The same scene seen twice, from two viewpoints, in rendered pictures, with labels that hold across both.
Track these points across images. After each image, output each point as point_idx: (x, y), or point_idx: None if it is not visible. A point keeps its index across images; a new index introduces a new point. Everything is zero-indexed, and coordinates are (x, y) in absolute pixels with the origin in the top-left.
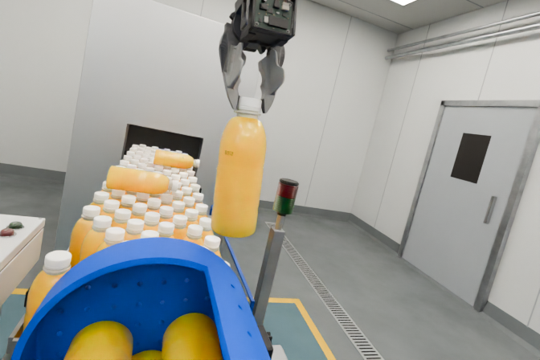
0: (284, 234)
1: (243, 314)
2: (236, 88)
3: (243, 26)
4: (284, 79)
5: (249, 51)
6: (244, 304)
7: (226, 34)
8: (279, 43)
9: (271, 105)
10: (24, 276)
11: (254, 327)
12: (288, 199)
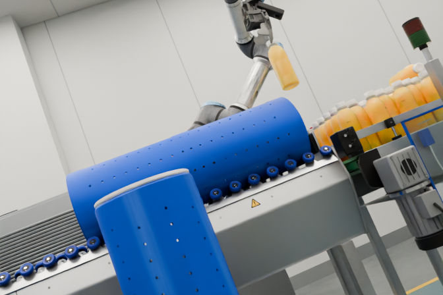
0: (429, 63)
1: (257, 108)
2: (265, 43)
3: (249, 31)
4: (258, 33)
5: (281, 16)
6: (267, 107)
7: None
8: (256, 23)
9: (270, 39)
10: None
11: (259, 111)
12: (408, 37)
